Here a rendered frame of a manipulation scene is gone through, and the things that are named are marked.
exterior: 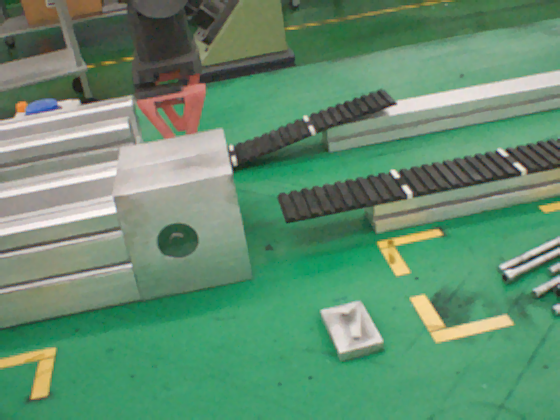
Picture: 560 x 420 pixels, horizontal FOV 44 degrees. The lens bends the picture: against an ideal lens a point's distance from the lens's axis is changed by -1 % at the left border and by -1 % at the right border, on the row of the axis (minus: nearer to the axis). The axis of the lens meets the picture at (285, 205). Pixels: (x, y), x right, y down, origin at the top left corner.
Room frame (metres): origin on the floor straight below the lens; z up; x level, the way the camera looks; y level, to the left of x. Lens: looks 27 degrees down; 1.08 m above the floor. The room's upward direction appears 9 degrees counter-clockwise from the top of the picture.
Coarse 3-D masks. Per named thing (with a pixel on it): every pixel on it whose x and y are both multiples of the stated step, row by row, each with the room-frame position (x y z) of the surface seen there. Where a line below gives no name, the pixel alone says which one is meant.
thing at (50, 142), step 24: (24, 120) 0.72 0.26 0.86; (48, 120) 0.72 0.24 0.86; (72, 120) 0.72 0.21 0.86; (96, 120) 0.72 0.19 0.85; (120, 120) 0.67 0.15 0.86; (0, 144) 0.66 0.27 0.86; (24, 144) 0.65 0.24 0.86; (48, 144) 0.65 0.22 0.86; (72, 144) 0.65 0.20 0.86; (96, 144) 0.65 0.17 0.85; (120, 144) 0.66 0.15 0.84; (0, 168) 0.65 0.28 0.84; (24, 168) 0.64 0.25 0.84; (48, 168) 0.65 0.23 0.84; (72, 168) 0.65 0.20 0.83
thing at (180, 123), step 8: (200, 64) 0.70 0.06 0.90; (176, 72) 0.75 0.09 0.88; (200, 72) 0.70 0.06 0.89; (160, 80) 0.74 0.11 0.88; (168, 80) 0.75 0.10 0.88; (192, 80) 0.75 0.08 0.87; (168, 112) 0.74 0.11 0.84; (184, 112) 0.74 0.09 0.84; (176, 120) 0.74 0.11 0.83; (184, 120) 0.74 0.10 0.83; (176, 128) 0.74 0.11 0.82; (184, 128) 0.74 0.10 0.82
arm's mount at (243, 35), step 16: (240, 0) 1.18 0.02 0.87; (256, 0) 1.16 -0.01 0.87; (272, 0) 1.16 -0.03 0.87; (240, 16) 1.15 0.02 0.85; (256, 16) 1.16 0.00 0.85; (272, 16) 1.16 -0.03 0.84; (224, 32) 1.15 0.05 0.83; (240, 32) 1.15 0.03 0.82; (256, 32) 1.16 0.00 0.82; (272, 32) 1.16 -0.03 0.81; (208, 48) 1.16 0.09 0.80; (224, 48) 1.15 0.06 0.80; (240, 48) 1.15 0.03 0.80; (256, 48) 1.15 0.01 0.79; (272, 48) 1.16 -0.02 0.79; (208, 64) 1.15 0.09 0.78
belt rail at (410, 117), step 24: (552, 72) 0.76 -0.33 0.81; (432, 96) 0.74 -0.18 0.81; (456, 96) 0.73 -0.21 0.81; (480, 96) 0.72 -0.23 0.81; (504, 96) 0.71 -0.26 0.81; (528, 96) 0.72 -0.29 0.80; (552, 96) 0.73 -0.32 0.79; (360, 120) 0.70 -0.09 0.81; (384, 120) 0.70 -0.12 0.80; (408, 120) 0.71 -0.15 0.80; (432, 120) 0.71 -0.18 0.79; (456, 120) 0.71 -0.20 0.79; (480, 120) 0.71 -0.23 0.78; (336, 144) 0.70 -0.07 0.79; (360, 144) 0.70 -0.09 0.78
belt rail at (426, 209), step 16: (528, 176) 0.52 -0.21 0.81; (544, 176) 0.52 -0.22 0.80; (448, 192) 0.51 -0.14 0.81; (464, 192) 0.52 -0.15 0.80; (480, 192) 0.52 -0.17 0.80; (496, 192) 0.52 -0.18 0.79; (512, 192) 0.52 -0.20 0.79; (528, 192) 0.52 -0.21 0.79; (544, 192) 0.52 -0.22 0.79; (368, 208) 0.53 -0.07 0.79; (384, 208) 0.51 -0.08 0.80; (400, 208) 0.51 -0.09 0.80; (416, 208) 0.52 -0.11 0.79; (432, 208) 0.52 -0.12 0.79; (448, 208) 0.51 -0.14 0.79; (464, 208) 0.52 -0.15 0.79; (480, 208) 0.52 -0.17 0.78; (496, 208) 0.52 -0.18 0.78; (384, 224) 0.51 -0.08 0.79; (400, 224) 0.51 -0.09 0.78; (416, 224) 0.51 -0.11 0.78
